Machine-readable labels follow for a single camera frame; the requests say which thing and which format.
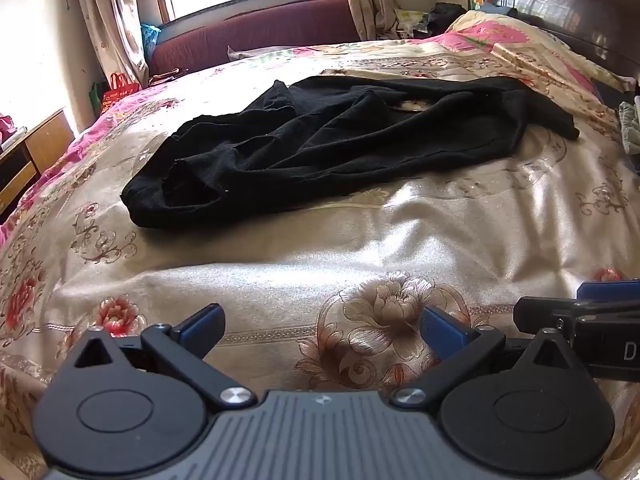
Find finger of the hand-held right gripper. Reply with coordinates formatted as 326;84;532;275
514;296;581;335
576;281;640;306

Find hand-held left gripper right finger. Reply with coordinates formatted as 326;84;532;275
391;305;587;409

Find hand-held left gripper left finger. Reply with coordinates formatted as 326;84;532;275
60;303;257;411

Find black pants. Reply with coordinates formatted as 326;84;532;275
121;76;581;231

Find floral satin bedspread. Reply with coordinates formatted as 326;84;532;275
0;35;640;480

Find light green cloth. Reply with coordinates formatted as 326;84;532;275
618;101;640;157

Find dark blue pillow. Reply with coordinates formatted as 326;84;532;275
596;81;635;112

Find wooden cabinet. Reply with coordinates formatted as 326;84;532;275
0;107;76;222

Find red shopping bag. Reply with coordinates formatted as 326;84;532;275
101;72;142;114

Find green bag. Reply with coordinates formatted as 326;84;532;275
88;82;108;117

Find white pillow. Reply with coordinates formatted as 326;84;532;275
227;45;302;62

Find pink floral folded quilt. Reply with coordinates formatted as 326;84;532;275
446;10;636;92

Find dark wooden headboard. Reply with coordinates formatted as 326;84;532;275
492;0;640;92

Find blue bag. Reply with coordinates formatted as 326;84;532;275
140;22;161;64

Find maroon padded sofa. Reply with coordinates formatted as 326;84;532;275
147;0;366;78

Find black cloth pile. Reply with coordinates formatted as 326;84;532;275
424;2;469;37

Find beige floral curtain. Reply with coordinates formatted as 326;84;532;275
337;0;402;42
70;0;151;89

